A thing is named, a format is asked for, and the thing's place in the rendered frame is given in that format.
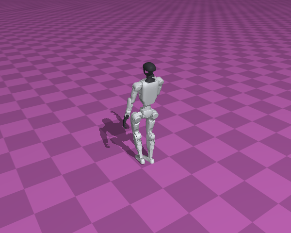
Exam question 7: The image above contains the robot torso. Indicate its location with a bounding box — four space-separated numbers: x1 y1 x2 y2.
138 76 159 119

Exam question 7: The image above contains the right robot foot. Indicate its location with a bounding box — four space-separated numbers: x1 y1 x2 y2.
143 155 155 164

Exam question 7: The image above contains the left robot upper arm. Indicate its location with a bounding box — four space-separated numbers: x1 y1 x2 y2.
130 82 142 104

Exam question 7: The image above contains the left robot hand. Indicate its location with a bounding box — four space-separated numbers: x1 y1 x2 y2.
123 115 129 129

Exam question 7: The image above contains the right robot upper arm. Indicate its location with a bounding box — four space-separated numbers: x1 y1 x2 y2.
156 77 164 95

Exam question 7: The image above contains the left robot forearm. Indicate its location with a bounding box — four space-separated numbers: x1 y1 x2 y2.
125 98 133 117

